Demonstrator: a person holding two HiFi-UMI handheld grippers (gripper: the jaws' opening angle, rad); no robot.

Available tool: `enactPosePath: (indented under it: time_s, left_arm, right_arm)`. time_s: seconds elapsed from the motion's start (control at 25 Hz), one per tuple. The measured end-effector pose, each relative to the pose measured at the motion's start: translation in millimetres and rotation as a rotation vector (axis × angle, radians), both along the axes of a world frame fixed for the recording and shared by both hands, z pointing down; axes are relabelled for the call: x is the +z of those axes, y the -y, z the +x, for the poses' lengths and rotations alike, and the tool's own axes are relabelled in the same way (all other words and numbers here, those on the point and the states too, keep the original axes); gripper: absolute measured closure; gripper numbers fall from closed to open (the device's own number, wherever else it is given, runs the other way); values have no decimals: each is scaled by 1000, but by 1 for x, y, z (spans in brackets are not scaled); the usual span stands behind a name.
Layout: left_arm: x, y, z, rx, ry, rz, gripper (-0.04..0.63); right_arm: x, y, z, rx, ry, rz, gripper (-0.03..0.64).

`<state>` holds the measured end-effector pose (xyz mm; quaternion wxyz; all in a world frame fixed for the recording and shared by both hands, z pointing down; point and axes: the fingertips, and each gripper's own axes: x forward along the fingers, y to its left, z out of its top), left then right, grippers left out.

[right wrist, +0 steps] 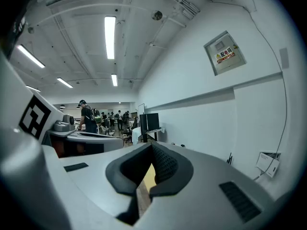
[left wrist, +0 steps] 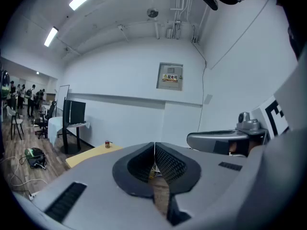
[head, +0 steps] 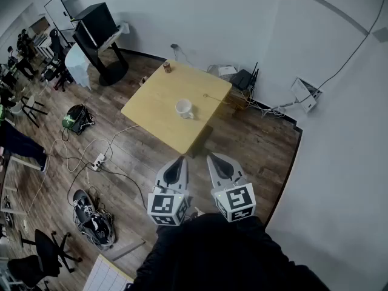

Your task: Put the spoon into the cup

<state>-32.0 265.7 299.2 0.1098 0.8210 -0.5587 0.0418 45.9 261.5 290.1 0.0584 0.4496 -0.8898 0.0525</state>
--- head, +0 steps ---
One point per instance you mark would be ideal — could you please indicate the black office chair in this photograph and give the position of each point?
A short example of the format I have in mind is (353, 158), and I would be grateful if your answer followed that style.
(56, 45)
(42, 253)

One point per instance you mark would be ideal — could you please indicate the person's black clothed body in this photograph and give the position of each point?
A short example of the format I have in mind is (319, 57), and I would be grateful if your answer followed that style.
(215, 238)

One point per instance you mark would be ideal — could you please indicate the white round table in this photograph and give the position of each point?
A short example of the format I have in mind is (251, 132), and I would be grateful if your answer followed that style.
(75, 64)

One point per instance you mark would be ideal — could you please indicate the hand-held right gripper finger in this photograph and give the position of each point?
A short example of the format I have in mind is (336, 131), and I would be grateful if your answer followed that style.
(212, 177)
(236, 172)

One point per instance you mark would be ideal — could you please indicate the white mug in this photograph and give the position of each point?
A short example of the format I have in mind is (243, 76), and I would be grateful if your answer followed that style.
(182, 106)

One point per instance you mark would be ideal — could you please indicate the pile of gripper gear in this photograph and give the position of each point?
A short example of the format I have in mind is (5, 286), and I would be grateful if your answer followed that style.
(94, 223)

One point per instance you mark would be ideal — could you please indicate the person's left forearm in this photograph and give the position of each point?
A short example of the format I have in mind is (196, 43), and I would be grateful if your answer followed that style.
(169, 241)

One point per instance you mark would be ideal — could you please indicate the brown cardboard box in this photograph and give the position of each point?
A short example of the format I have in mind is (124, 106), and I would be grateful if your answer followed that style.
(238, 100)

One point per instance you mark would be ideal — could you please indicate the green and black backpack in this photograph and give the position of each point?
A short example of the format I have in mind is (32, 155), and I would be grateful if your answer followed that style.
(72, 118)

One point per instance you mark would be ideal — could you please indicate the red soda can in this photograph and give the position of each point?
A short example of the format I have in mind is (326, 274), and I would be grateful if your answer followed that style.
(167, 67)

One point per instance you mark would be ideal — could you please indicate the white chair with black legs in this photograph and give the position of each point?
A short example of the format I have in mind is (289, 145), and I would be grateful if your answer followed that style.
(28, 103)

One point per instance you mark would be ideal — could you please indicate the black wall plug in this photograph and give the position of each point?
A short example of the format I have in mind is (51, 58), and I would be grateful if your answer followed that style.
(174, 45)

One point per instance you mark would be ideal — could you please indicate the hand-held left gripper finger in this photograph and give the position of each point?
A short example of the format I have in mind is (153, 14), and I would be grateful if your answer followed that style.
(162, 173)
(185, 177)

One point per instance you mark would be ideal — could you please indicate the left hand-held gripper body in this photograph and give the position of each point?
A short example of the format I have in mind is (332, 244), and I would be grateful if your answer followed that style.
(163, 206)

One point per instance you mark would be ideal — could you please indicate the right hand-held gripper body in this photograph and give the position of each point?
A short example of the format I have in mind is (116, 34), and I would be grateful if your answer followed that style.
(236, 200)

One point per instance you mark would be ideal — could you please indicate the black router with antennas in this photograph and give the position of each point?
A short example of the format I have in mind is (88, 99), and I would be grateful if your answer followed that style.
(242, 79)

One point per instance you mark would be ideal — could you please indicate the yellow-edged grid board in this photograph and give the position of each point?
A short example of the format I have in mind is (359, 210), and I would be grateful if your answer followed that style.
(103, 276)

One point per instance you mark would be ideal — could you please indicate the white router box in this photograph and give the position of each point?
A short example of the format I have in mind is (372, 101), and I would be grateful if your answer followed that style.
(227, 70)

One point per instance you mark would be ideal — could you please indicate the white framed board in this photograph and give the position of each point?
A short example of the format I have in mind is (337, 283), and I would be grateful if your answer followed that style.
(56, 11)

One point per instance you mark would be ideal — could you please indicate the small gold spoon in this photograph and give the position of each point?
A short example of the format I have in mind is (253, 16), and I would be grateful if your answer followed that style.
(205, 95)

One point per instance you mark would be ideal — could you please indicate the white power strip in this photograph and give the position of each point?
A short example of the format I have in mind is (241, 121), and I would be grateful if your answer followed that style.
(99, 161)

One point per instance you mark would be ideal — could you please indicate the white open wall panel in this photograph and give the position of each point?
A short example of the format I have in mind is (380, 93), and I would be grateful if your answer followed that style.
(306, 94)

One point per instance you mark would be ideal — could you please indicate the person's right forearm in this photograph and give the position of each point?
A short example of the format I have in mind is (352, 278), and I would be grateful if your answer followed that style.
(266, 247)

